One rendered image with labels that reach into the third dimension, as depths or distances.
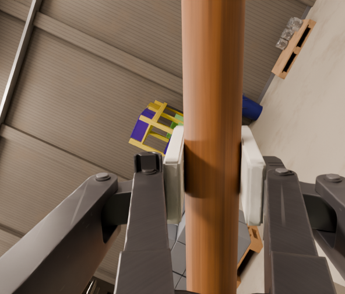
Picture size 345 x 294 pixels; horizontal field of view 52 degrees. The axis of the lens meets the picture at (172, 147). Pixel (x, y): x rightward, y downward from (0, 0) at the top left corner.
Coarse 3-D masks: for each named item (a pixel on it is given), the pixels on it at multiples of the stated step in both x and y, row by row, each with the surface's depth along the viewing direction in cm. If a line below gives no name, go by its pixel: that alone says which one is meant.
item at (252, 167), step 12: (252, 144) 17; (252, 156) 16; (240, 168) 19; (252, 168) 15; (264, 168) 15; (240, 180) 19; (252, 180) 15; (240, 192) 19; (252, 192) 15; (252, 204) 15; (252, 216) 16
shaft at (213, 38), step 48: (192, 0) 16; (240, 0) 16; (192, 48) 16; (240, 48) 16; (192, 96) 17; (240, 96) 17; (192, 144) 18; (240, 144) 18; (192, 192) 18; (192, 240) 19; (192, 288) 20
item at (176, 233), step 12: (240, 216) 491; (168, 228) 464; (180, 228) 454; (240, 228) 455; (252, 228) 470; (168, 240) 443; (180, 240) 442; (240, 240) 435; (252, 240) 436; (180, 252) 446; (240, 252) 440; (180, 264) 450; (180, 276) 456; (180, 288) 461
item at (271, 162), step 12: (264, 156) 18; (276, 168) 16; (264, 180) 15; (264, 192) 15; (312, 192) 14; (264, 204) 15; (312, 204) 14; (324, 204) 13; (312, 216) 14; (324, 216) 14; (336, 216) 13; (312, 228) 14; (324, 228) 14
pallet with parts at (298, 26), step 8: (288, 24) 693; (296, 24) 667; (304, 24) 651; (312, 24) 637; (288, 32) 697; (296, 32) 685; (304, 32) 675; (280, 40) 705; (288, 40) 709; (296, 40) 658; (304, 40) 651; (280, 48) 715; (288, 48) 686; (296, 48) 653; (280, 56) 723; (288, 56) 660; (296, 56) 657; (280, 64) 693; (280, 72) 669
